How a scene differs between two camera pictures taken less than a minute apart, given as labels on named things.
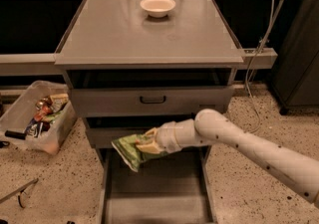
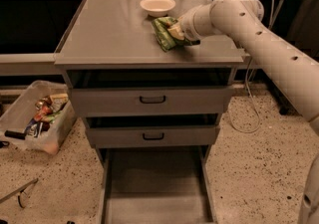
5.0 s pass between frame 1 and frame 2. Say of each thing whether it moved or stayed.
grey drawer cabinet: stayed
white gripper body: moved
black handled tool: stayed
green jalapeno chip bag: moved
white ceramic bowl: stayed
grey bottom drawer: stayed
